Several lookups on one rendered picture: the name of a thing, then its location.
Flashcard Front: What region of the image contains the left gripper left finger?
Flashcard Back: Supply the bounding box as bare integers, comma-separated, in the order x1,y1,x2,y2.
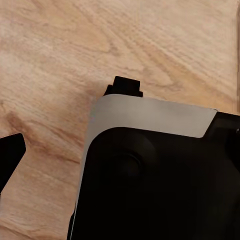
0,133,26,193

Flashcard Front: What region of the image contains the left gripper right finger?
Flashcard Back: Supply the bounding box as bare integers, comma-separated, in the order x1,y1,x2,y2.
224,133,240,172

